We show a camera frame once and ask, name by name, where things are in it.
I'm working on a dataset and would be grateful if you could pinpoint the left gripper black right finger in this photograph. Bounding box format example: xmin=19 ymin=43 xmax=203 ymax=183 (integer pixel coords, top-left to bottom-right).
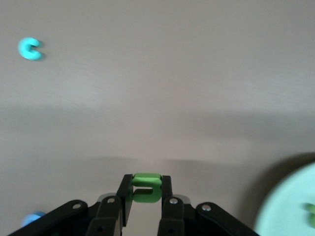
xmin=157 ymin=175 xmax=260 ymax=236

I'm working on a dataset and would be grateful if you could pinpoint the teal letter C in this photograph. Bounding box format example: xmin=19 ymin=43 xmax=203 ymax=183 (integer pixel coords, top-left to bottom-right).
xmin=18 ymin=37 xmax=45 ymax=60

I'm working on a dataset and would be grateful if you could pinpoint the blue letter O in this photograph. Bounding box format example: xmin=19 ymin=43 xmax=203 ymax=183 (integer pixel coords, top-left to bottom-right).
xmin=22 ymin=210 xmax=47 ymax=228

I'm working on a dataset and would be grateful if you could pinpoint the green letter P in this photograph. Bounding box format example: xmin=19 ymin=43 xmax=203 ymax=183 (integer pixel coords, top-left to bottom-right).
xmin=304 ymin=203 xmax=315 ymax=221

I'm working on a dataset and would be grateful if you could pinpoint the brown table cover sheet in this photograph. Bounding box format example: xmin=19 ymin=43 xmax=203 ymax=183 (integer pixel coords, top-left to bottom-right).
xmin=0 ymin=0 xmax=315 ymax=236

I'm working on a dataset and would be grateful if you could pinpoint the light green plate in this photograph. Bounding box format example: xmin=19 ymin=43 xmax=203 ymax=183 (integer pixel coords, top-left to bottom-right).
xmin=253 ymin=162 xmax=315 ymax=236

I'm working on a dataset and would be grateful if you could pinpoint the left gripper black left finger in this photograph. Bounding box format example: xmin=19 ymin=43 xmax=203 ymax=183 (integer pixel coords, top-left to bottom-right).
xmin=7 ymin=174 xmax=135 ymax=236

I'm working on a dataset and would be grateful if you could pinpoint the green letter U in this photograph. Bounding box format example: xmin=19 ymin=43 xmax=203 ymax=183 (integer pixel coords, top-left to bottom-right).
xmin=131 ymin=173 xmax=163 ymax=204

